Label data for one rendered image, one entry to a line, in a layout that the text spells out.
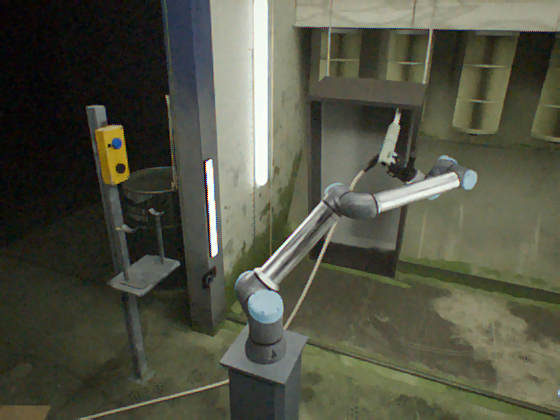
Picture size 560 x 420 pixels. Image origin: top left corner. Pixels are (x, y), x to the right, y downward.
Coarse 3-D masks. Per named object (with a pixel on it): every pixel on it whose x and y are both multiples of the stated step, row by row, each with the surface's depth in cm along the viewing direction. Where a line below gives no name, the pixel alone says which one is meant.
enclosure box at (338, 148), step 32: (320, 96) 218; (352, 96) 215; (384, 96) 213; (416, 96) 210; (320, 128) 258; (352, 128) 258; (384, 128) 250; (416, 128) 207; (320, 160) 271; (352, 160) 271; (320, 192) 287; (352, 224) 301; (384, 224) 290; (352, 256) 289; (384, 256) 287
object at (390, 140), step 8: (400, 112) 213; (392, 128) 201; (392, 136) 197; (384, 144) 195; (392, 144) 193; (384, 152) 188; (392, 152) 190; (376, 160) 199; (384, 160) 185; (368, 168) 205; (384, 168) 188
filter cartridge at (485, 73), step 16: (480, 32) 281; (496, 32) 275; (512, 32) 275; (480, 48) 284; (496, 48) 280; (512, 48) 281; (464, 64) 300; (480, 64) 287; (496, 64) 284; (464, 80) 299; (480, 80) 291; (496, 80) 287; (464, 96) 301; (480, 96) 295; (496, 96) 292; (464, 112) 304; (480, 112) 298; (496, 112) 297; (464, 128) 306; (480, 128) 302; (496, 128) 304
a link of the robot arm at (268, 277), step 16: (336, 192) 182; (320, 208) 184; (336, 208) 182; (304, 224) 186; (320, 224) 183; (288, 240) 187; (304, 240) 184; (272, 256) 190; (288, 256) 184; (256, 272) 187; (272, 272) 185; (288, 272) 188; (240, 288) 188; (256, 288) 183; (272, 288) 185
